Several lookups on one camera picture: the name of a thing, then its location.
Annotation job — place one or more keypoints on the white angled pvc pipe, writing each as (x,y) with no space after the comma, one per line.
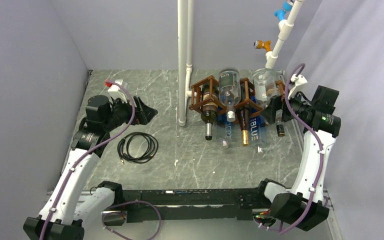
(285,27)

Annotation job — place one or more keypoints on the orange pipe valve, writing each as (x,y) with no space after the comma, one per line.
(266,45)

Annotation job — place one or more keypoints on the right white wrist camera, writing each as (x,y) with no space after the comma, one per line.
(297,83)

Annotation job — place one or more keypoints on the clear bottle dark label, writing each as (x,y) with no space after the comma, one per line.
(229,91)

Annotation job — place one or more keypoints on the brown bottle gold foil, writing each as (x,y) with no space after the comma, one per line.
(243,114)

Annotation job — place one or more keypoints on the clear bottle with cork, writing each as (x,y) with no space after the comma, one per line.
(264,86)

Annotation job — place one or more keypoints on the clear blue-label bottle left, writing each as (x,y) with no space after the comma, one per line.
(225,132)

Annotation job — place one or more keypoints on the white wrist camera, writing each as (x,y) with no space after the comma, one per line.
(297,83)
(114,90)

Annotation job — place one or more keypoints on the white vertical pvc pipe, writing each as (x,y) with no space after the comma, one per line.
(185,28)

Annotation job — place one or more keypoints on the blue pipe valve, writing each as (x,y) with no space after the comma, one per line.
(285,8)

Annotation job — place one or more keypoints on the small dark bottle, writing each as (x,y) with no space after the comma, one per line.
(279,124)

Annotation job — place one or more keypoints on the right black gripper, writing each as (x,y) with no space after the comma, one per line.
(276,103)

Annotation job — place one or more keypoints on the dark green wine bottle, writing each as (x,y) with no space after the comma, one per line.
(209,111)

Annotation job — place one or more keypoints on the clear blue-label bottle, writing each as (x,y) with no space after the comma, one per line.
(258,134)
(225,132)

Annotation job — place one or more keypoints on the clear blue-label bottle right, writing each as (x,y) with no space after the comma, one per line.
(258,134)

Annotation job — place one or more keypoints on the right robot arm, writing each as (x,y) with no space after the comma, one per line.
(301,206)

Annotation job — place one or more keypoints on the brown wooden wine rack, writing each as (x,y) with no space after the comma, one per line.
(196,101)

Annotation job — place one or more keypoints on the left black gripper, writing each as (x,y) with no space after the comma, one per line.
(143,113)

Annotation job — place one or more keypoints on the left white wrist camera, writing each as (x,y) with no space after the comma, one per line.
(114,90)

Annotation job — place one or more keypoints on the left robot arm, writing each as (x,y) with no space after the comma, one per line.
(63,217)

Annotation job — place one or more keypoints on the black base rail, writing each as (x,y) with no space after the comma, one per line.
(137,206)

